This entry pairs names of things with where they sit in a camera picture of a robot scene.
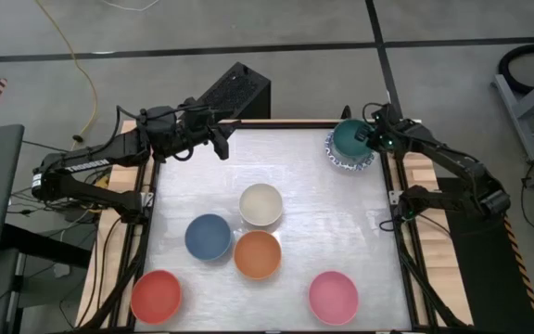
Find red bowl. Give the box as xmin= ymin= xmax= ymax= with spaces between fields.
xmin=130 ymin=269 xmax=184 ymax=326

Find orange bowl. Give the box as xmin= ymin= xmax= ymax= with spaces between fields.
xmin=233 ymin=230 xmax=283 ymax=281

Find black hose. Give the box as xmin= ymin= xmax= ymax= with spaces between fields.
xmin=498 ymin=43 xmax=534 ymax=96

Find cream bowl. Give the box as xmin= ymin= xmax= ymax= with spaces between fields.
xmin=238 ymin=183 xmax=285 ymax=227

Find grey metal frame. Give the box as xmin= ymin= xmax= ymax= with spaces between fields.
xmin=491 ymin=64 xmax=534 ymax=163

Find black computer tower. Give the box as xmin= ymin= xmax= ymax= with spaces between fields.
xmin=197 ymin=61 xmax=272 ymax=122

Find black aluminium table frame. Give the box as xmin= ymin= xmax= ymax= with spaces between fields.
xmin=81 ymin=119 xmax=472 ymax=334

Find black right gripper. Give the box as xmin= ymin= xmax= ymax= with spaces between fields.
xmin=353 ymin=104 xmax=402 ymax=152

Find pink bowl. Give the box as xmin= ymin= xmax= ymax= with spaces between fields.
xmin=308 ymin=271 xmax=360 ymax=327

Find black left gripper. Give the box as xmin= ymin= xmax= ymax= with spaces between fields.
xmin=185 ymin=109 xmax=243 ymax=161

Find wooden table side board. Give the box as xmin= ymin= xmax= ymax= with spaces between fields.
xmin=387 ymin=119 xmax=476 ymax=327
xmin=75 ymin=120 xmax=157 ymax=328

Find blue patterned paper bowl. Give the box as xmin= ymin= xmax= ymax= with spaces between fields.
xmin=324 ymin=129 xmax=377 ymax=172

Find yellow cable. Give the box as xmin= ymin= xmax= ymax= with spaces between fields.
xmin=34 ymin=0 xmax=99 ymax=140

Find teal bowl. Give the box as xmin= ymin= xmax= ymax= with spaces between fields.
xmin=332 ymin=119 xmax=375 ymax=161

